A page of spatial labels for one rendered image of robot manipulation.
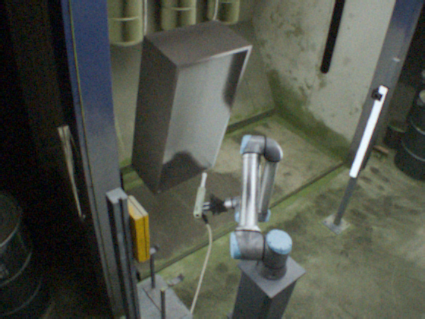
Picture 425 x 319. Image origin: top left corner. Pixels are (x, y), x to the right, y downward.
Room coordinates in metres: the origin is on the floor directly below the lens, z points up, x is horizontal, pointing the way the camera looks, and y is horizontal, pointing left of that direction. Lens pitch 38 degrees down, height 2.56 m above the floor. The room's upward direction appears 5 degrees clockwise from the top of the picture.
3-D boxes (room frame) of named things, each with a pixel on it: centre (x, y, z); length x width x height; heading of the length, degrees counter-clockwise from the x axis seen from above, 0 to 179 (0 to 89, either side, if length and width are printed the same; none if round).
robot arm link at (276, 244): (1.45, -0.41, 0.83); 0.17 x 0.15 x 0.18; 91
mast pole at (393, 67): (2.47, -1.19, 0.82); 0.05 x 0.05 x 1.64; 42
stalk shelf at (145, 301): (1.03, 0.21, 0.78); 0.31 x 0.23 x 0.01; 42
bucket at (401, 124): (3.91, -2.21, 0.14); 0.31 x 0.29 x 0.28; 132
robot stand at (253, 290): (1.45, -0.42, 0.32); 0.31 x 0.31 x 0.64; 42
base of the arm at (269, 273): (1.45, -0.42, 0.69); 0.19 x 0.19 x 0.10
